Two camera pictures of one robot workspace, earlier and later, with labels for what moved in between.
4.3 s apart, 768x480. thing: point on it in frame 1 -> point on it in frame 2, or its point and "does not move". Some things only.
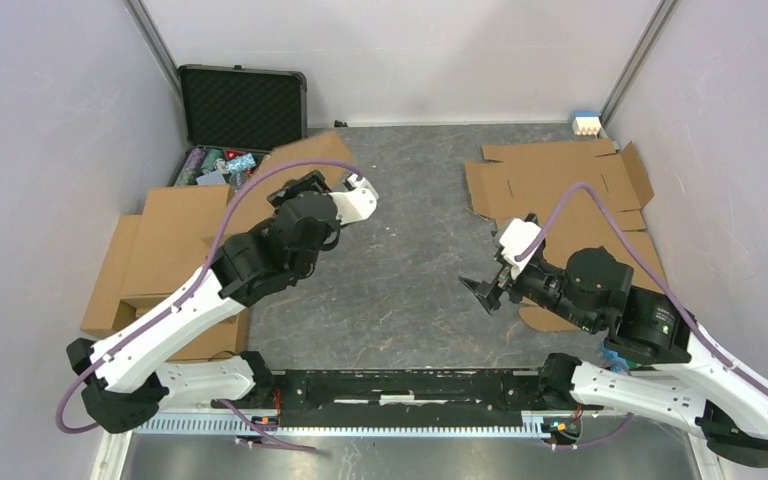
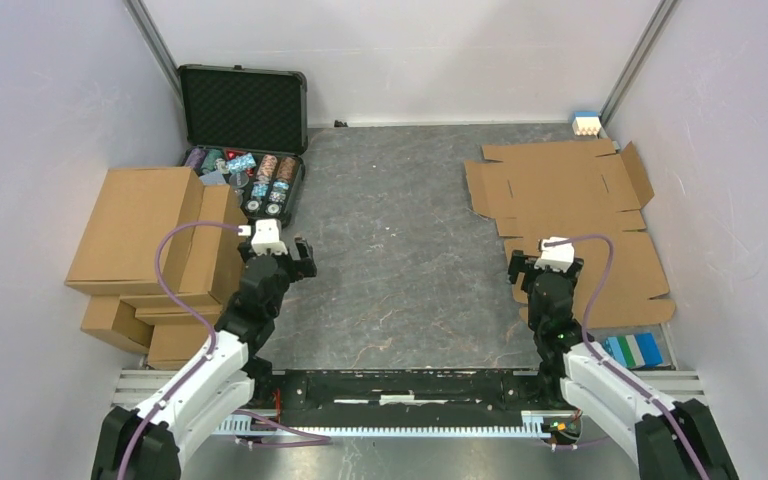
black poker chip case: (233, 115) does not move
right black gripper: (485, 292) -> (522, 263)
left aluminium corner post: (161, 53) does not move
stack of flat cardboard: (513, 180) does not move
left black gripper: (313, 179) -> (306, 262)
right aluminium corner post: (638, 57) does not move
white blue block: (586, 123) does not move
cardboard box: (253, 206) -> (135, 209)
